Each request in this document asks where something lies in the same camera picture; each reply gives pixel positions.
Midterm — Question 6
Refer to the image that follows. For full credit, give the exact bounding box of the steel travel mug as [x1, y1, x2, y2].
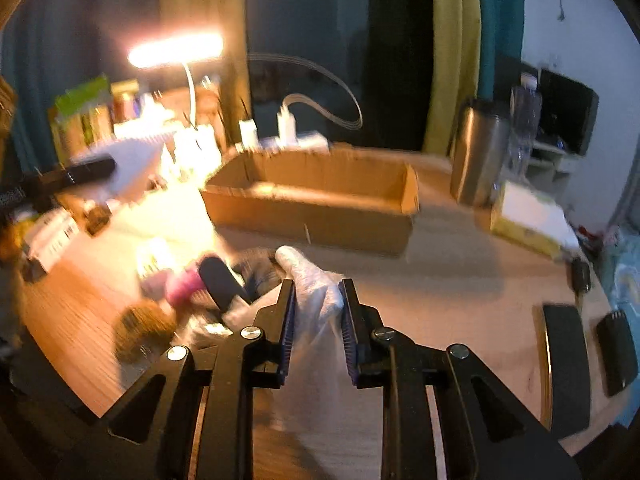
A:
[450, 99, 511, 207]

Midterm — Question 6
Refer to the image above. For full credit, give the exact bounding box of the yellow tissue pack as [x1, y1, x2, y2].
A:
[489, 181, 580, 260]

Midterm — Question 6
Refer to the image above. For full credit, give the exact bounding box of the green snack bag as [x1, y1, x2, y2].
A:
[48, 74, 114, 164]

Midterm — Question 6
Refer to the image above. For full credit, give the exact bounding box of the black smartphone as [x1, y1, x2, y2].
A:
[542, 304, 591, 440]

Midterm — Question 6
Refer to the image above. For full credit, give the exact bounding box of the white usb charger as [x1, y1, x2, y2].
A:
[277, 104, 297, 144]

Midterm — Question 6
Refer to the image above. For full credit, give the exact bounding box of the white charging cable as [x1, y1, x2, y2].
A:
[246, 52, 365, 132]

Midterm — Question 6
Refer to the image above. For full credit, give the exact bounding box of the brown scrubby ball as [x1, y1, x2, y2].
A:
[113, 299, 177, 364]

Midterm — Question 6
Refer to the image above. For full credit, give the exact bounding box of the white cloth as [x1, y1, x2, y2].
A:
[221, 245, 386, 480]

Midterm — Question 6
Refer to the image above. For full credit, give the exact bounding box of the clear water bottle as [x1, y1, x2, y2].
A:
[509, 72, 542, 180]

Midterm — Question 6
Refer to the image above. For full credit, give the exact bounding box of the cardboard box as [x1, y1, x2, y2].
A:
[200, 148, 420, 256]

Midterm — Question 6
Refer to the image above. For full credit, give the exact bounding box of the black television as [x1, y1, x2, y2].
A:
[536, 68, 599, 156]

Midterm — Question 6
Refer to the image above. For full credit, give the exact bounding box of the black car key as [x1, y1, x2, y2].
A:
[570, 258, 591, 296]

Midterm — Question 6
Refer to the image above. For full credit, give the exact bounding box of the white desk lamp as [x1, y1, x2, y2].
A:
[127, 29, 228, 155]

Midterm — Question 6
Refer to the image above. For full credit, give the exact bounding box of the grey sock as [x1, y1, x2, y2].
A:
[198, 249, 284, 311]

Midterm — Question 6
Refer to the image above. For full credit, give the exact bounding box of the pink plush keychain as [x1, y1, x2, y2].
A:
[139, 266, 205, 308]

